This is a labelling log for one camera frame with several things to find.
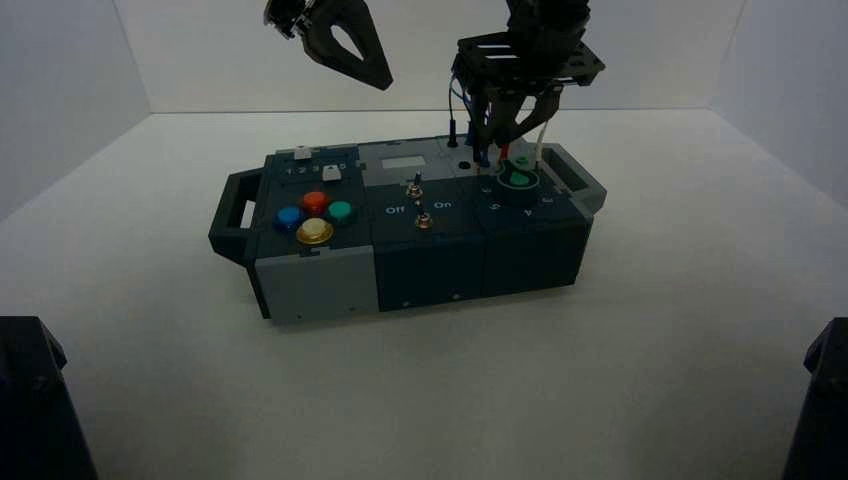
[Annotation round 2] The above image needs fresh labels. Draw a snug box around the blue round push button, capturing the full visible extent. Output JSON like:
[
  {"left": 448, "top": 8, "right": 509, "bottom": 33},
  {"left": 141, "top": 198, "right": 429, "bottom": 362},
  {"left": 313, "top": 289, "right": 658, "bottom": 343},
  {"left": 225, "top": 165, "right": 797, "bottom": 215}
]
[{"left": 273, "top": 206, "right": 306, "bottom": 232}]

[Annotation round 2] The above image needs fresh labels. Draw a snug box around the yellow round push button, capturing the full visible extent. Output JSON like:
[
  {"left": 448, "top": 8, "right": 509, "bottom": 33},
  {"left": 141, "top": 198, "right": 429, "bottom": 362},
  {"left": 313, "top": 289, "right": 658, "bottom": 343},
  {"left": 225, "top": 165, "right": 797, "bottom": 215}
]
[{"left": 296, "top": 218, "right": 335, "bottom": 247}]

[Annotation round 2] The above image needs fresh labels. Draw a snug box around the black jumper wire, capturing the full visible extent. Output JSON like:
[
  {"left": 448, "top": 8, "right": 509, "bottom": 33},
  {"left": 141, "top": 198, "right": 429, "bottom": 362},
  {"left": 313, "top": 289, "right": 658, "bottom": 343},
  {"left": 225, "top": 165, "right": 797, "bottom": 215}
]
[{"left": 447, "top": 72, "right": 465, "bottom": 148}]

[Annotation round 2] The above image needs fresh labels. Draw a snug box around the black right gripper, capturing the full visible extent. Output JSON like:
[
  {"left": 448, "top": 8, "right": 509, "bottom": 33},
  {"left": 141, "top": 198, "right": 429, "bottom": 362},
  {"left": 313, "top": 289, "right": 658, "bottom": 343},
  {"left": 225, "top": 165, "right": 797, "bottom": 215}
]
[{"left": 453, "top": 0, "right": 605, "bottom": 164}]

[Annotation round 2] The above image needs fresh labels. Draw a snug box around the dark knob with green pointer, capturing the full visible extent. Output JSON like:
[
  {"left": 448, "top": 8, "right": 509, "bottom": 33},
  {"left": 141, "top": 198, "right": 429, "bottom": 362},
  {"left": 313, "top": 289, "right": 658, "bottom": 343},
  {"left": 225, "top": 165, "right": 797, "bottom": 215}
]
[{"left": 494, "top": 160, "right": 542, "bottom": 200}]

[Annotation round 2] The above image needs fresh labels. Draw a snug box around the dark blue grey control box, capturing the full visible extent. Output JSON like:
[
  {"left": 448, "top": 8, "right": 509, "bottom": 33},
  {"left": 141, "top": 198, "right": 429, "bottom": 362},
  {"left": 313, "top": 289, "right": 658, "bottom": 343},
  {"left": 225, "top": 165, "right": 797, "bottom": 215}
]
[{"left": 207, "top": 135, "right": 607, "bottom": 326}]

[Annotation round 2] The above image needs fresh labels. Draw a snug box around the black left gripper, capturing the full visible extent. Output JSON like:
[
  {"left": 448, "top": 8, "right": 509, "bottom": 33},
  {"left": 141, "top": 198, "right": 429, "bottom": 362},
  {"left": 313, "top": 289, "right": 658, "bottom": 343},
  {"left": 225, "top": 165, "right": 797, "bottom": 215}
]
[{"left": 263, "top": 0, "right": 394, "bottom": 91}]

